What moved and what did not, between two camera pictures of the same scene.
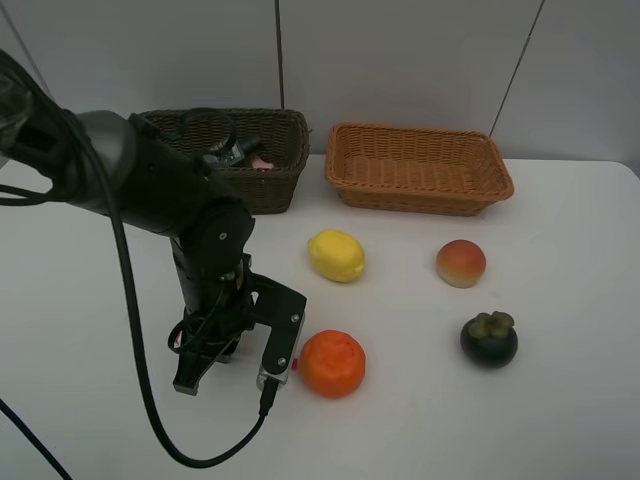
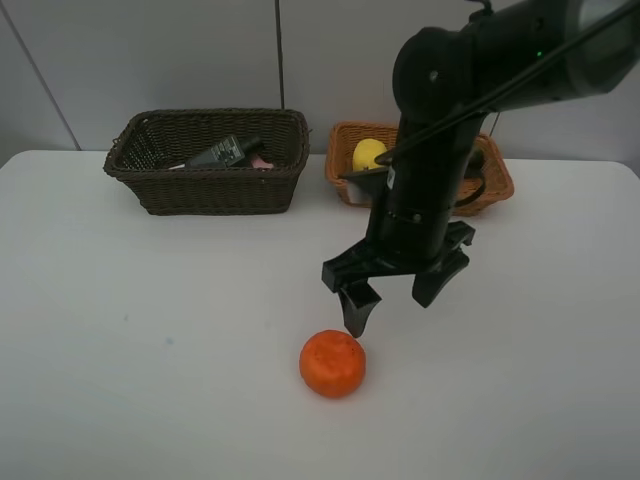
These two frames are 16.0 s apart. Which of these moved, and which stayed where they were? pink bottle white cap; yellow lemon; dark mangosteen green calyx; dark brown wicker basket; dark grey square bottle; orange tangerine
Moved: yellow lemon; dark mangosteen green calyx
Stayed: dark brown wicker basket; pink bottle white cap; orange tangerine; dark grey square bottle
